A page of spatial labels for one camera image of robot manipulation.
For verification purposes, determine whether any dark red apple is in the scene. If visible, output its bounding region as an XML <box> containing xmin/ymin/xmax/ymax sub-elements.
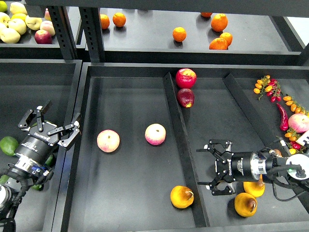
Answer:
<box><xmin>177</xmin><ymin>88</ymin><xmax>195</xmax><ymax>108</ymax></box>

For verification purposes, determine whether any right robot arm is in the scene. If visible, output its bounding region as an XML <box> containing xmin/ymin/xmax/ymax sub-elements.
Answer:
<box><xmin>197</xmin><ymin>137</ymin><xmax>309</xmax><ymax>207</ymax></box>

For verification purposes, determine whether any red chili pepper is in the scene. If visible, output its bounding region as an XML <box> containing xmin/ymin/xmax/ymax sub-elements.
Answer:
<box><xmin>276</xmin><ymin>103</ymin><xmax>289</xmax><ymax>131</ymax></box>

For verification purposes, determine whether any black tray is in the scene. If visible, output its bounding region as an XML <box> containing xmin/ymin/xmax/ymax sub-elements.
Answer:
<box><xmin>0</xmin><ymin>59</ymin><xmax>82</xmax><ymax>232</ymax></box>
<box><xmin>53</xmin><ymin>63</ymin><xmax>309</xmax><ymax>232</ymax></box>

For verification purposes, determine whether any pink apple right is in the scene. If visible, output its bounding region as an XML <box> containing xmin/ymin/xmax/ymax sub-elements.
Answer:
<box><xmin>288</xmin><ymin>113</ymin><xmax>309</xmax><ymax>133</ymax></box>

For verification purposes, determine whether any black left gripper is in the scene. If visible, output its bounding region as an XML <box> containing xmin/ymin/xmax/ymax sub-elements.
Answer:
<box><xmin>14</xmin><ymin>101</ymin><xmax>81</xmax><ymax>165</ymax></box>

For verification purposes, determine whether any red apple on shelf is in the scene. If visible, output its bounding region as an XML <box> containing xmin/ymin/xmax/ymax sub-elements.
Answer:
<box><xmin>34</xmin><ymin>29</ymin><xmax>52</xmax><ymax>44</ymax></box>

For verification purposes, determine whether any black left tray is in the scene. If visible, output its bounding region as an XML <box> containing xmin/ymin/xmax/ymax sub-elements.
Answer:
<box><xmin>0</xmin><ymin>59</ymin><xmax>82</xmax><ymax>232</ymax></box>

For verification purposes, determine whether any bright red apple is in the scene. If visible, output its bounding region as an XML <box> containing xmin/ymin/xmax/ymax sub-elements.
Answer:
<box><xmin>176</xmin><ymin>68</ymin><xmax>197</xmax><ymax>89</ymax></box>

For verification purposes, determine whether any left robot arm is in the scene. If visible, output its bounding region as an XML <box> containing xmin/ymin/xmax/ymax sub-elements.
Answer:
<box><xmin>0</xmin><ymin>102</ymin><xmax>81</xmax><ymax>232</ymax></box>

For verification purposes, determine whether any black middle tray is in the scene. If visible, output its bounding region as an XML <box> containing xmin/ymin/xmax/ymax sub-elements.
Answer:
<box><xmin>53</xmin><ymin>63</ymin><xmax>309</xmax><ymax>232</ymax></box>

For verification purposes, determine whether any orange on shelf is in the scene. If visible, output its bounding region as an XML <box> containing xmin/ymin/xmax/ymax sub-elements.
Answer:
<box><xmin>172</xmin><ymin>27</ymin><xmax>187</xmax><ymax>43</ymax></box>

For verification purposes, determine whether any green avocado in left tray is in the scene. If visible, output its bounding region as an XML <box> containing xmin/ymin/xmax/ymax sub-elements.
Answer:
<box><xmin>0</xmin><ymin>136</ymin><xmax>19</xmax><ymax>157</ymax></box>

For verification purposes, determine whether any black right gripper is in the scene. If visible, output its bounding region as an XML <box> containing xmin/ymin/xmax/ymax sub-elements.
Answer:
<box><xmin>196</xmin><ymin>139</ymin><xmax>252</xmax><ymax>195</ymax></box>

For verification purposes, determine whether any pink apple left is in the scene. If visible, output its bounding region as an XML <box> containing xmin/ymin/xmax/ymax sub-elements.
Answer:
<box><xmin>97</xmin><ymin>130</ymin><xmax>120</xmax><ymax>153</ymax></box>

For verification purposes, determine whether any pink apple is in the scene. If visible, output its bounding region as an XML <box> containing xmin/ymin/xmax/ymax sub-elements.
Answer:
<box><xmin>97</xmin><ymin>130</ymin><xmax>120</xmax><ymax>153</ymax></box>
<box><xmin>145</xmin><ymin>123</ymin><xmax>166</xmax><ymax>145</ymax></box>
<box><xmin>288</xmin><ymin>113</ymin><xmax>309</xmax><ymax>133</ymax></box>

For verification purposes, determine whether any pink apple centre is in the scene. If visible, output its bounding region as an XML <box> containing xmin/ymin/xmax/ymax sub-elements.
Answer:
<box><xmin>145</xmin><ymin>123</ymin><xmax>166</xmax><ymax>145</ymax></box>

